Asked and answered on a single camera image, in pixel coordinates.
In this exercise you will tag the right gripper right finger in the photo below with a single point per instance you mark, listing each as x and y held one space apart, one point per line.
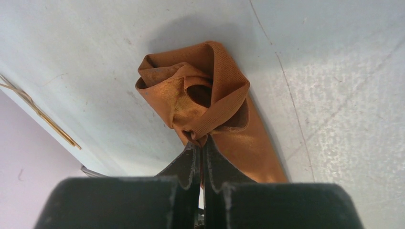
234 201

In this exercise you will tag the orange cloth napkin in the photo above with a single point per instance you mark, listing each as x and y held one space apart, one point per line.
200 92

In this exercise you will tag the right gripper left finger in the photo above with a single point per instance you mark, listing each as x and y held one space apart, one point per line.
168 200

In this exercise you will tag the wooden fork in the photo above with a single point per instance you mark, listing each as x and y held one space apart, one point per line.
29 101

